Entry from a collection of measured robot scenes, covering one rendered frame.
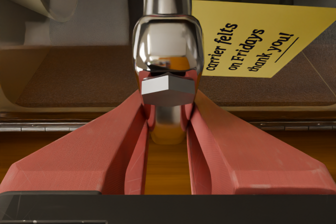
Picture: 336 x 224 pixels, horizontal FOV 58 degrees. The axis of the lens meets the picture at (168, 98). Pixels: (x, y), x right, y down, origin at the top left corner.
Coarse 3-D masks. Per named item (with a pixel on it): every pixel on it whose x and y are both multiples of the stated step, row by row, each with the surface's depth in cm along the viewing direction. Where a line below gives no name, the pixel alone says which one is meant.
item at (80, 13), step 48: (0, 0) 12; (48, 0) 12; (96, 0) 12; (240, 0) 12; (288, 0) 12; (0, 48) 16; (48, 48) 16; (96, 48) 16; (0, 96) 23; (48, 96) 23; (96, 96) 23; (240, 96) 23; (288, 96) 23
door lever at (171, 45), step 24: (144, 0) 7; (168, 0) 7; (144, 24) 6; (168, 24) 6; (192, 24) 6; (144, 48) 6; (168, 48) 6; (192, 48) 6; (144, 72) 6; (168, 72) 6; (192, 72) 6; (144, 96) 7; (168, 96) 7; (192, 96) 7; (168, 120) 10
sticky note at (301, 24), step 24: (192, 0) 12; (216, 24) 14; (240, 24) 14; (264, 24) 14; (288, 24) 14; (312, 24) 14; (216, 48) 16; (240, 48) 16; (264, 48) 16; (288, 48) 16; (216, 72) 19; (240, 72) 19; (264, 72) 19
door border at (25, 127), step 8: (24, 128) 33; (32, 128) 33; (40, 128) 33; (72, 128) 33; (264, 128) 33; (272, 128) 33; (280, 128) 33; (312, 128) 33; (320, 128) 33; (328, 128) 33
